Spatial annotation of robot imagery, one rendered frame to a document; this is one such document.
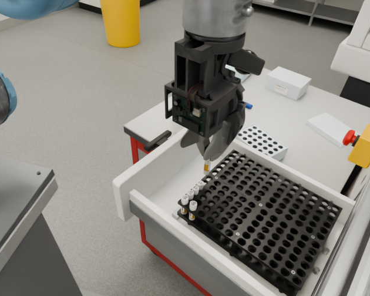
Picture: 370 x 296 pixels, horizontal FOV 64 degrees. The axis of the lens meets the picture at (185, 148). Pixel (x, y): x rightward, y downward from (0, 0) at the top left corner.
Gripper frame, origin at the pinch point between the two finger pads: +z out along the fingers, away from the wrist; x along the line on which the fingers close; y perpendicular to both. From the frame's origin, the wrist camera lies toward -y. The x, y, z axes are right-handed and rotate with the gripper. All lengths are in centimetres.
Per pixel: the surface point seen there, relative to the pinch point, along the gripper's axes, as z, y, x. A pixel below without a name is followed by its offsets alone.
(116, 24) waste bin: 68, -153, -213
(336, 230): 14.7, -11.0, 22.2
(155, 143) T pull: 6.3, -0.5, -13.3
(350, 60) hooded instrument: 12, -82, 3
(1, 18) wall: 77, -99, -336
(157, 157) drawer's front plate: 4.8, 3.4, -9.1
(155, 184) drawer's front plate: 11.7, 4.3, -9.3
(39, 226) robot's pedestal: 34, 21, -36
